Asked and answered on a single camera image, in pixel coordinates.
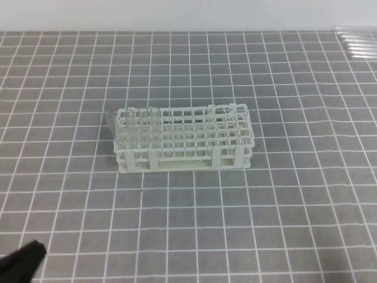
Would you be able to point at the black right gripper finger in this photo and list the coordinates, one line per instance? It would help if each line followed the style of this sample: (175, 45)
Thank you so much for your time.
(20, 266)

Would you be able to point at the clear glass test tube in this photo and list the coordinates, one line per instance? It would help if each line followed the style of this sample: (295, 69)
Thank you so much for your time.
(357, 37)
(155, 121)
(362, 43)
(354, 28)
(363, 54)
(362, 48)

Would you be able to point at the clear test tube in rack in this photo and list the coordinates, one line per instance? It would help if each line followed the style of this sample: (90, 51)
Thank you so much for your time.
(144, 128)
(131, 129)

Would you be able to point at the clear test tube leaning rack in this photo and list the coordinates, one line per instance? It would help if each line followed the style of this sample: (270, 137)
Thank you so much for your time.
(111, 117)

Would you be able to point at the white plastic test tube rack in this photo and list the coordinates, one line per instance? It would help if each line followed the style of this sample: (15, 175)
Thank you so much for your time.
(213, 137)

